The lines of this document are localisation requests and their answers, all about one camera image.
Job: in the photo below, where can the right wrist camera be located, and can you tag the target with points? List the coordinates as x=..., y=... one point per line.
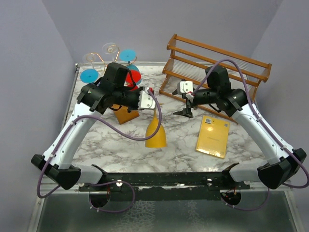
x=185, y=87

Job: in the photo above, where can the blue plastic goblet front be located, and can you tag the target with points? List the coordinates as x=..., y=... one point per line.
x=89, y=76

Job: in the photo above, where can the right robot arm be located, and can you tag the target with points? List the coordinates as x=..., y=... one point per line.
x=282, y=160

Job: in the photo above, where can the blue plastic goblet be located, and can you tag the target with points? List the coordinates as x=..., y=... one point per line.
x=129, y=56
x=89, y=76

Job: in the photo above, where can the red plastic goblet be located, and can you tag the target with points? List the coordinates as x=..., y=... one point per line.
x=136, y=77

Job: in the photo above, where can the yellow plastic goblet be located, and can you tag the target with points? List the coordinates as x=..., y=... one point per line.
x=159, y=140

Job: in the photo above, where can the gold wire glass rack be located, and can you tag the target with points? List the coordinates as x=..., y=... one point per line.
x=102, y=63

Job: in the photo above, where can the yellow book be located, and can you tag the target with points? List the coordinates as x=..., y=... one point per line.
x=213, y=136

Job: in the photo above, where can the smooth clear wine glass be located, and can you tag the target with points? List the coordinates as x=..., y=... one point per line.
x=90, y=58

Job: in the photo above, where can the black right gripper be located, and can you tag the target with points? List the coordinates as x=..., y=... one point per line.
x=185, y=111

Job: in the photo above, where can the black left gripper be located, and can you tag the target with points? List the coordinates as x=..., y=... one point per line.
x=135, y=108

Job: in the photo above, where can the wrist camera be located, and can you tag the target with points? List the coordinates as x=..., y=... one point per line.
x=146, y=101
x=185, y=87

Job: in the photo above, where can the ribbed clear wine glass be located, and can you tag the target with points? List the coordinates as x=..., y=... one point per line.
x=111, y=49

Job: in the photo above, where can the wooden shelf rack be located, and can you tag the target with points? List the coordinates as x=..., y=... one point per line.
x=189, y=59

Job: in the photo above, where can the aluminium table frame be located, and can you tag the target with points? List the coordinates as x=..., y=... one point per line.
x=252, y=210

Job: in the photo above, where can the wine glass rack wooden base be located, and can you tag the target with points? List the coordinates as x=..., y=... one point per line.
x=123, y=115

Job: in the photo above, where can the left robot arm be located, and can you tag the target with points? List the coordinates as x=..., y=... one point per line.
x=92, y=102

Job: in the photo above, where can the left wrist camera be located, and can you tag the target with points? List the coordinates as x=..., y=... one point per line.
x=146, y=101

